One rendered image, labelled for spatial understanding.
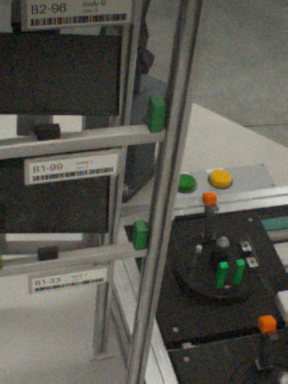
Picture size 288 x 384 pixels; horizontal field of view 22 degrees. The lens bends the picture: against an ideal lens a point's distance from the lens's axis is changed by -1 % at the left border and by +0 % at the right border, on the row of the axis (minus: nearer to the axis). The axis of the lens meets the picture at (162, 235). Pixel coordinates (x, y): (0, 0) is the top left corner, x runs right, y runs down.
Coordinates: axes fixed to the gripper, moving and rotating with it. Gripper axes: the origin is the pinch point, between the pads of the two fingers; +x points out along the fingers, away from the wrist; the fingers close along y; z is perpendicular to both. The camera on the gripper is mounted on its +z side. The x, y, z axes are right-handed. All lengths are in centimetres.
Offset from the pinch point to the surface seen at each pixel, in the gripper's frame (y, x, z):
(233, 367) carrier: 28.6, 29.7, -26.4
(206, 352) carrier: 24.7, 27.2, -26.9
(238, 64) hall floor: 68, -157, -184
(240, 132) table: 39, -33, -57
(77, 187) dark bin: 6.6, 21.7, 12.3
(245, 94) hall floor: 68, -136, -178
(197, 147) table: 29, -27, -55
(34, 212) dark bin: 2.1, 23.7, 10.5
